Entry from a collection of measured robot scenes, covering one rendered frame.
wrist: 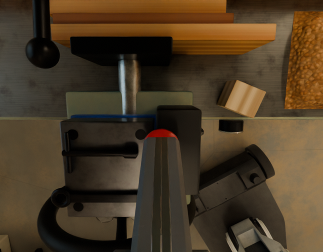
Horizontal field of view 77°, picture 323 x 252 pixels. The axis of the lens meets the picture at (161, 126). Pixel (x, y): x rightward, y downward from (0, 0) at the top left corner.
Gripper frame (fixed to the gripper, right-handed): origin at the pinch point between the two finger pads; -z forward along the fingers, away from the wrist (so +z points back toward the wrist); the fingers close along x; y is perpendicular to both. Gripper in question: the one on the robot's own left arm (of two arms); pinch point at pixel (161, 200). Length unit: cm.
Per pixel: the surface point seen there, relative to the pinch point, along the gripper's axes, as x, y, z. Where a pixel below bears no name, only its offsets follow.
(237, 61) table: 10.1, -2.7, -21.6
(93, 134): -6.2, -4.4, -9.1
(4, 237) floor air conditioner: -100, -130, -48
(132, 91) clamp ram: -3.1, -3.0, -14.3
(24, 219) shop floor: -88, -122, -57
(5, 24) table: -20.2, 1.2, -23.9
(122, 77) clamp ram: -4.1, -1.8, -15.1
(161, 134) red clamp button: 0.0, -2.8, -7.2
